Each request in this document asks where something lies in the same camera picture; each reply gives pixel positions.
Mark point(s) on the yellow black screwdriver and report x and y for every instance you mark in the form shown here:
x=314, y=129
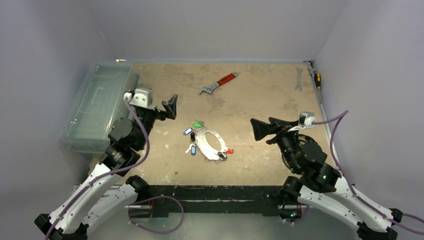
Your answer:
x=317, y=81

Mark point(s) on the aluminium frame rail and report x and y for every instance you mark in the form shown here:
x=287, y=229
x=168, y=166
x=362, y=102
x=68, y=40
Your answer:
x=331, y=125

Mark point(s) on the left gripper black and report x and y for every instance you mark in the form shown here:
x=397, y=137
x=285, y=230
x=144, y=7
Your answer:
x=169, y=107

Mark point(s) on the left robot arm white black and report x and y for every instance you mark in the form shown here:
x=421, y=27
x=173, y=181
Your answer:
x=129, y=147

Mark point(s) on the clear plastic storage box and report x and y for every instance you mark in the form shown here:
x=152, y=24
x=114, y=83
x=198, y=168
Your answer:
x=98, y=104

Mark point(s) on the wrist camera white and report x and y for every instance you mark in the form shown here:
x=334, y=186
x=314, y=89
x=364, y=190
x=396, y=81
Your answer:
x=140, y=97
x=305, y=121

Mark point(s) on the silver open end wrench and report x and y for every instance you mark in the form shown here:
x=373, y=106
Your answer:
x=298, y=86

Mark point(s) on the large white keyring with keys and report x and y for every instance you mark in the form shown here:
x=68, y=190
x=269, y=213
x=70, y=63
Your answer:
x=198, y=138

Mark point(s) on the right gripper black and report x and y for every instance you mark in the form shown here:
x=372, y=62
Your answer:
x=281, y=131

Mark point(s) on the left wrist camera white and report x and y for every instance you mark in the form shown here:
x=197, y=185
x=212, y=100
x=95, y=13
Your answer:
x=140, y=97

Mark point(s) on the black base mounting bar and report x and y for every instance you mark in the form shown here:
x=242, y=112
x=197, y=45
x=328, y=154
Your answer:
x=267, y=200

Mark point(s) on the red handled adjustable wrench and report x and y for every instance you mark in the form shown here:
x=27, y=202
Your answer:
x=209, y=90

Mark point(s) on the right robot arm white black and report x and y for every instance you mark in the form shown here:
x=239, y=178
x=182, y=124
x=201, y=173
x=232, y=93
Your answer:
x=318, y=184

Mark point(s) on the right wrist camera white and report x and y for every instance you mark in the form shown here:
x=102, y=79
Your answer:
x=305, y=121

